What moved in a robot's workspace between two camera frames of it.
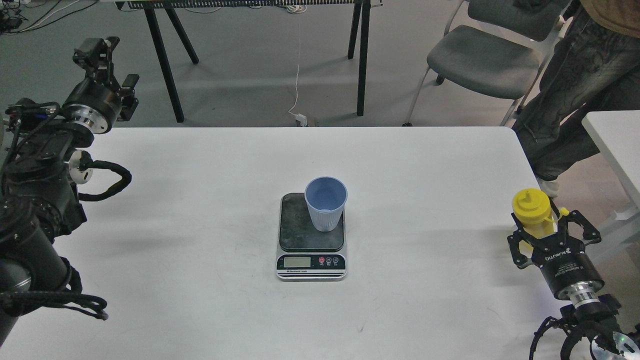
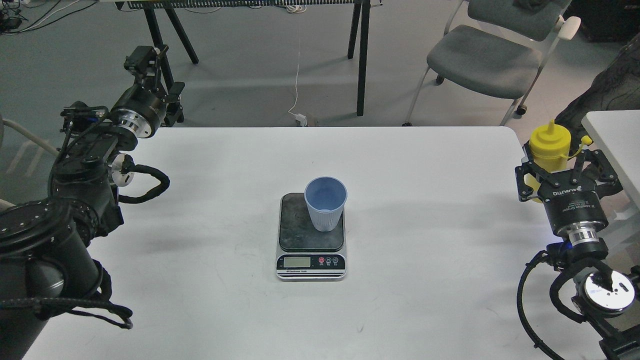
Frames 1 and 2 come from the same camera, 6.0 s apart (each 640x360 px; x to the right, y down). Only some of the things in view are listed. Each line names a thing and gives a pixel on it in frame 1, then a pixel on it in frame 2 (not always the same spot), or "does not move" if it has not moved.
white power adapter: x=303 y=119 does not move
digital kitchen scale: x=304 y=253 does not move
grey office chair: x=497 y=49 does not move
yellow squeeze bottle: x=532 y=207 -> x=550 y=147
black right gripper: x=570 y=272 -> x=576 y=213
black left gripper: x=96 y=106 -> x=141 y=111
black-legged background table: x=362 y=6 does not move
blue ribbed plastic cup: x=326 y=196 does not move
